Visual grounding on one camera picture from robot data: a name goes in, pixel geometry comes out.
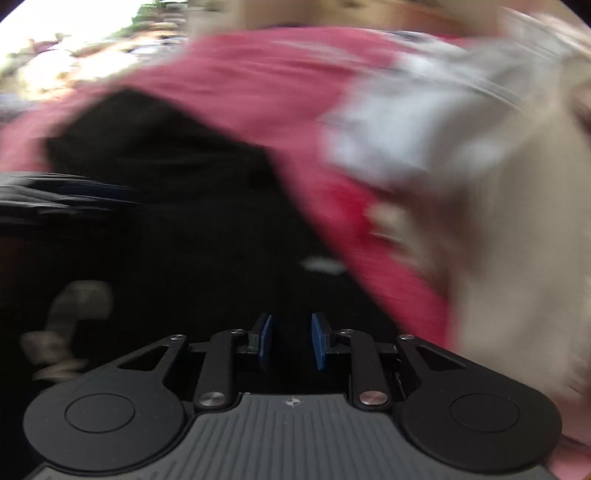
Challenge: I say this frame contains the black smile t-shirt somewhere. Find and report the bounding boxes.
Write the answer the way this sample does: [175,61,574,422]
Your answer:
[1,89,397,479]

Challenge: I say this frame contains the beige trousers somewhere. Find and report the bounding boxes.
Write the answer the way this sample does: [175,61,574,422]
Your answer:
[368,55,591,444]

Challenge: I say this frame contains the white grey shirt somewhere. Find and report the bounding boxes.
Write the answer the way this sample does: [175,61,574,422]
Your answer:
[325,36,566,191]

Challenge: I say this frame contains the pink floral bed blanket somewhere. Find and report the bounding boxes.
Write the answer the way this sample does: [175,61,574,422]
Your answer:
[0,25,591,480]

